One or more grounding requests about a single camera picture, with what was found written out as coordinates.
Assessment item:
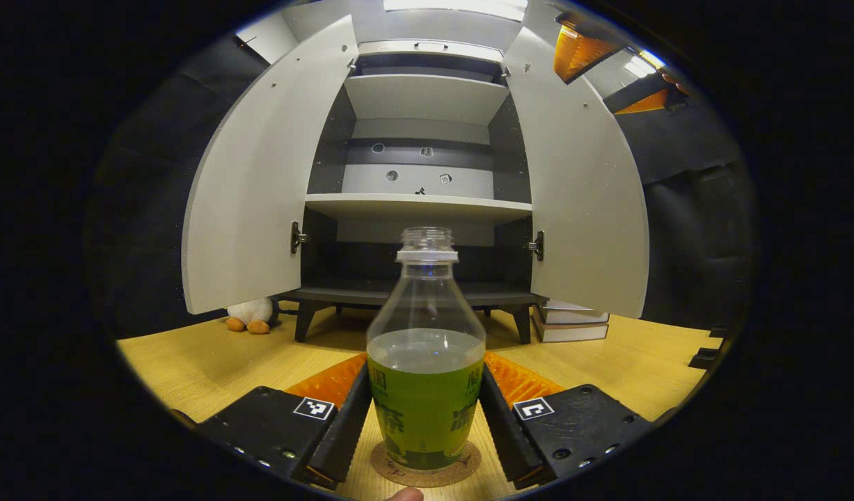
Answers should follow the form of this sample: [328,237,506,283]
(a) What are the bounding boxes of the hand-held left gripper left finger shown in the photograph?
[193,351,373,490]

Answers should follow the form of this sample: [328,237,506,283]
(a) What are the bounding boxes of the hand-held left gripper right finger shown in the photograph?
[477,350,656,490]

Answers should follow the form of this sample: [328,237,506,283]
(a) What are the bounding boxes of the green label drink bottle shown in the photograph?
[366,226,487,472]

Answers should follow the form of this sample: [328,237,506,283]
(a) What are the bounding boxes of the round cork coaster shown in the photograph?
[370,440,482,488]

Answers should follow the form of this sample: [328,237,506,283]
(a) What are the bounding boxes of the white cabinet door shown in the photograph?
[503,28,650,319]
[182,15,359,315]

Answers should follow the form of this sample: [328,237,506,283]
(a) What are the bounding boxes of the white and grey cabinet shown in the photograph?
[280,40,549,343]

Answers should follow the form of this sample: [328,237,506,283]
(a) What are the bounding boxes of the small ceiling light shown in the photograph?
[625,49,665,79]

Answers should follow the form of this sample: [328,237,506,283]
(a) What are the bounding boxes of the thick white book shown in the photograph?
[533,321,610,344]

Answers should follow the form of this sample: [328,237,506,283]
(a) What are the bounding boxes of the long ceiling light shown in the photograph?
[383,0,528,22]

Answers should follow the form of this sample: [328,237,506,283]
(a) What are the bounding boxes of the white book photo cover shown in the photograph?
[538,301,610,326]

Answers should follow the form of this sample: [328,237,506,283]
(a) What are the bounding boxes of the black backdrop cloth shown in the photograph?
[86,35,274,342]
[608,90,758,331]

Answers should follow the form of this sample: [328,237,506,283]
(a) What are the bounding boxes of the white plush toy orange feet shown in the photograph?
[225,298,274,335]

